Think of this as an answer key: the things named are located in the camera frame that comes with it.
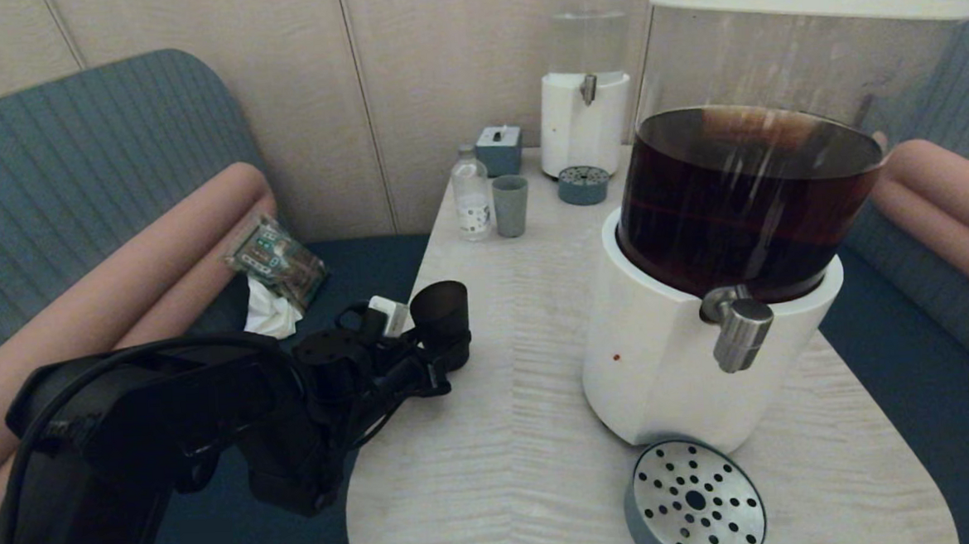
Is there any crumpled white tissue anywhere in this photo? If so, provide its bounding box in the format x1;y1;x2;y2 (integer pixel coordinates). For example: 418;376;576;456
240;273;305;342

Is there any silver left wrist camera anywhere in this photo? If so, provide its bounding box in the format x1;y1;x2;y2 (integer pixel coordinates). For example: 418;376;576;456
367;293;413;339

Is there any black tapered cup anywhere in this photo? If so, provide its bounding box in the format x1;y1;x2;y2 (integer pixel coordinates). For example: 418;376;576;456
408;280;474;374

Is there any large dark tea dispenser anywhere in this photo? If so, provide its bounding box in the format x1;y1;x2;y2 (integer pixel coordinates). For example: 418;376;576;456
563;0;969;460

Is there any teal bench sofa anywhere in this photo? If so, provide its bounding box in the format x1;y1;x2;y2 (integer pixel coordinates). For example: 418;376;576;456
803;17;969;544
0;35;446;544

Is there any large blue-grey perforated drip tray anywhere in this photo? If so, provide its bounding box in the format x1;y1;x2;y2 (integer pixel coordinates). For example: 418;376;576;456
622;433;768;544

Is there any blue-grey tissue box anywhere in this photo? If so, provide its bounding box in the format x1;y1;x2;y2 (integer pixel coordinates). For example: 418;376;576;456
475;125;526;179

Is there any pink right bolster cushion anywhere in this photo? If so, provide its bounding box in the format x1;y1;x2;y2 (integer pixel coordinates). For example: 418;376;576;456
863;137;969;323

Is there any teal left bench sofa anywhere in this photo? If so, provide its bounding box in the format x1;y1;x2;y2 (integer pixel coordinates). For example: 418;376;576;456
0;35;446;544

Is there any small blue-grey perforated drip tray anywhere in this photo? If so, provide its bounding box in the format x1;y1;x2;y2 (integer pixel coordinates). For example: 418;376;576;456
557;164;613;208

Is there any green snack packet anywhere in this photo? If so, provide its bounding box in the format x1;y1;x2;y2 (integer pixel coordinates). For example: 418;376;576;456
223;211;331;317

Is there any grey-blue cup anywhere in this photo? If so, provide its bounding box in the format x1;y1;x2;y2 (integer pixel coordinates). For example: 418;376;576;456
492;175;533;239

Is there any teal right bench sofa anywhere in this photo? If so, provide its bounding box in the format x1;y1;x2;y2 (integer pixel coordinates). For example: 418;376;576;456
803;17;969;544

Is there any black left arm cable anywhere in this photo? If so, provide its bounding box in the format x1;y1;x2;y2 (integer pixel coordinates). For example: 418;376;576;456
334;301;374;332

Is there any pink bolster cushion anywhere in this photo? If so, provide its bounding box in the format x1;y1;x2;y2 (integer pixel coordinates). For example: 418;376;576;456
0;161;296;544
863;137;969;323

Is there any pink left bolster cushion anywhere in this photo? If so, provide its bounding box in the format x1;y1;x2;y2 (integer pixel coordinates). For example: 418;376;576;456
0;161;296;544

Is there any clear plastic bottle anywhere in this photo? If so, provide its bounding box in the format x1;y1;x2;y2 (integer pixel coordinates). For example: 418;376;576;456
450;143;494;243

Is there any small clear water dispenser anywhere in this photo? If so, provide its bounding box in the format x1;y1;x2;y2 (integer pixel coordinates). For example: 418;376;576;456
533;0;651;181

